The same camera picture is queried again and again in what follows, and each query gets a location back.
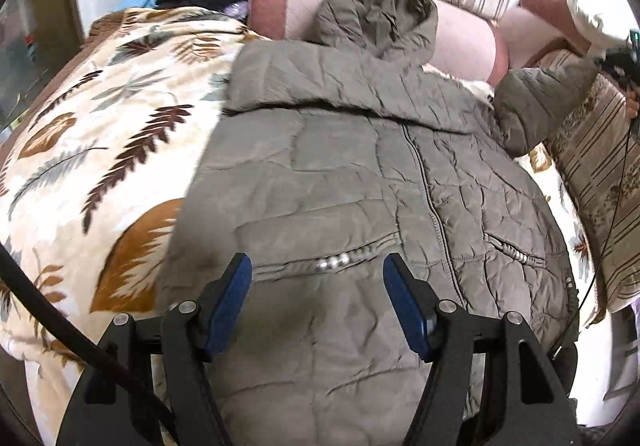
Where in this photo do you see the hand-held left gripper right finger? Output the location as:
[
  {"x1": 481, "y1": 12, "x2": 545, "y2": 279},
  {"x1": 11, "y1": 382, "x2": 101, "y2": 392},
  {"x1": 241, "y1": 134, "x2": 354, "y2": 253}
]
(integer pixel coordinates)
[{"x1": 382, "y1": 253, "x2": 583, "y2": 446}]

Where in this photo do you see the pink bolster pillow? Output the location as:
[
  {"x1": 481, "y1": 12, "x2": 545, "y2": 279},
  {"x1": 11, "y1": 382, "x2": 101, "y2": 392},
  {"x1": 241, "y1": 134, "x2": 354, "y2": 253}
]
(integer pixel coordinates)
[{"x1": 248, "y1": 0, "x2": 511, "y2": 87}]

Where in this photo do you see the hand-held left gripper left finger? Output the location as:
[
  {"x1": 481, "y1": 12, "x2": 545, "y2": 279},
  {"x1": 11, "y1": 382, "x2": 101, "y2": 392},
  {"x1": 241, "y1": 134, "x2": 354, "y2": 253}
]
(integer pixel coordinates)
[{"x1": 55, "y1": 253, "x2": 252, "y2": 446}]

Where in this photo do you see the leaf print blanket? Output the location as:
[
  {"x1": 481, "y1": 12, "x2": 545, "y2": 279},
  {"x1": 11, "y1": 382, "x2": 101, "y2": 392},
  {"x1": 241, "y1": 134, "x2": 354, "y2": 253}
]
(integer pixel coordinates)
[{"x1": 0, "y1": 6, "x2": 616, "y2": 446}]

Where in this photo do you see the square striped floral cushion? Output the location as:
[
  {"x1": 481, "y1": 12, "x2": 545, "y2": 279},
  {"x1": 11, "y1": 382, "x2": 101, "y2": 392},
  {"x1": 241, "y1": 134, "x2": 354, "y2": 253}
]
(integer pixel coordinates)
[{"x1": 542, "y1": 51, "x2": 640, "y2": 313}]

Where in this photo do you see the thick black cable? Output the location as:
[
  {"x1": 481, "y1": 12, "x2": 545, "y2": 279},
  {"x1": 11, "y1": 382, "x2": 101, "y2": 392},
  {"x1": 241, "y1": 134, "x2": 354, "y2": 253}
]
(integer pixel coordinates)
[{"x1": 0, "y1": 245, "x2": 177, "y2": 429}]

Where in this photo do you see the grey-brown padded hooded jacket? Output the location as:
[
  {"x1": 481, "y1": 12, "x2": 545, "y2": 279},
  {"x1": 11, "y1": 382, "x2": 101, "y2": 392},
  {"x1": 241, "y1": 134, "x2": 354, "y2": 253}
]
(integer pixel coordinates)
[{"x1": 160, "y1": 0, "x2": 601, "y2": 446}]

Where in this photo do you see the thin black cable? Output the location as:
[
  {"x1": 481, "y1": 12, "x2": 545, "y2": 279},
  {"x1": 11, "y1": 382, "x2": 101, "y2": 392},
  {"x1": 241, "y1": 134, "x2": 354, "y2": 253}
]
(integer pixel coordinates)
[{"x1": 572, "y1": 88, "x2": 640, "y2": 327}]

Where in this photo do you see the glass door cabinet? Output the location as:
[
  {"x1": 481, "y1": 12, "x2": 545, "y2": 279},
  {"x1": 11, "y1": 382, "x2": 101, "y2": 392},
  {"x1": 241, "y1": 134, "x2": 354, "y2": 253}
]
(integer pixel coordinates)
[{"x1": 0, "y1": 0, "x2": 87, "y2": 137}]

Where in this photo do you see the white lace cloth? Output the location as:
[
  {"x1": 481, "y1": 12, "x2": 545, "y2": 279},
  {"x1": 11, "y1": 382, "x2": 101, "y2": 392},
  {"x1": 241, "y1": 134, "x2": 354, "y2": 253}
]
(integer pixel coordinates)
[{"x1": 565, "y1": 0, "x2": 632, "y2": 58}]

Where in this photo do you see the pink corner cushion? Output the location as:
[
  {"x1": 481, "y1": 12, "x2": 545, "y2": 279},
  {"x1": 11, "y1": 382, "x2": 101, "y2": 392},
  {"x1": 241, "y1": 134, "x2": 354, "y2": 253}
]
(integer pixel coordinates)
[{"x1": 500, "y1": 0, "x2": 591, "y2": 68}]

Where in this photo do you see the light blue cloth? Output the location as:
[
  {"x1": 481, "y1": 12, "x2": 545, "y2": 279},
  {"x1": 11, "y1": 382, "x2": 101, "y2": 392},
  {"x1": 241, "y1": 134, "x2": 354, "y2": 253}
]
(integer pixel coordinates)
[{"x1": 117, "y1": 0, "x2": 163, "y2": 13}]

